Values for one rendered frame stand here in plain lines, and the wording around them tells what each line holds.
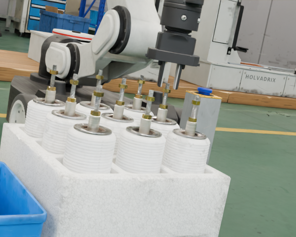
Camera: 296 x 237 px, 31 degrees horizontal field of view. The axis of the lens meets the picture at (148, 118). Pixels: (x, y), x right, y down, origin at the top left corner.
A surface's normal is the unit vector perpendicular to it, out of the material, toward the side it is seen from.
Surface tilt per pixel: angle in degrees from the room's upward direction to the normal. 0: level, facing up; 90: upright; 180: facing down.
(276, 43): 90
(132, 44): 118
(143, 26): 69
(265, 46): 90
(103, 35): 90
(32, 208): 88
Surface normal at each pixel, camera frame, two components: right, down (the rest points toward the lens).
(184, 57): 0.11, 0.21
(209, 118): 0.51, 0.25
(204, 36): -0.85, -0.06
